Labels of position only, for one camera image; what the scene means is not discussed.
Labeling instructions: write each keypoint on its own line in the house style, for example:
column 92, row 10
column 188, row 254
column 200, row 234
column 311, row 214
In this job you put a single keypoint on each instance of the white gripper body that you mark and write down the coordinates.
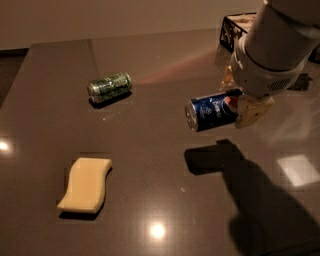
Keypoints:
column 258, row 79

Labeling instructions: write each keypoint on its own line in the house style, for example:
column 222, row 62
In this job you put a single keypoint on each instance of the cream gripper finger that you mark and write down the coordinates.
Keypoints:
column 251, row 109
column 227, row 82

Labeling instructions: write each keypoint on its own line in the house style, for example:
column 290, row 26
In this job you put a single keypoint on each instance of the black wire napkin basket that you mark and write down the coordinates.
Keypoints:
column 233, row 28

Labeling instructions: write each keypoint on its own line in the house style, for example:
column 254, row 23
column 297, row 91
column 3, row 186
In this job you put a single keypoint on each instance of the blue pepsi can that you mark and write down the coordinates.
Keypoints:
column 212, row 111

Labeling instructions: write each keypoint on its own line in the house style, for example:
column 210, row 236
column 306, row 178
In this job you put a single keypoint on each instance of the green soda can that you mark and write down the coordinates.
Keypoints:
column 109, row 87

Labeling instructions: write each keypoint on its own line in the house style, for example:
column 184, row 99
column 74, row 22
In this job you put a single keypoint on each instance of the yellow curved sponge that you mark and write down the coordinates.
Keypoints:
column 86, row 186

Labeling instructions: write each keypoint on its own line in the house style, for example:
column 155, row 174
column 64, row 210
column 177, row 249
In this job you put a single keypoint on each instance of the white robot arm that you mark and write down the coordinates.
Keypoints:
column 269, row 51

